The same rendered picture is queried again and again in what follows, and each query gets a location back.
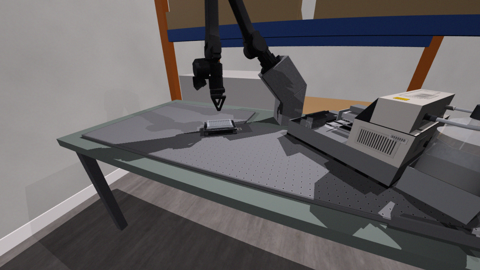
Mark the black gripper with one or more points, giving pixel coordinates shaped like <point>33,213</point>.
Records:
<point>217,93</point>

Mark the clear bottle with grey cap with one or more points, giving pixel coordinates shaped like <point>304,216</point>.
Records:
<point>461,120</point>

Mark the white multiwell plate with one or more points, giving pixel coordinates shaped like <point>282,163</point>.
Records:
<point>216,124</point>

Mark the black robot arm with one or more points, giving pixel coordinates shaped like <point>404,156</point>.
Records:
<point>254,45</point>

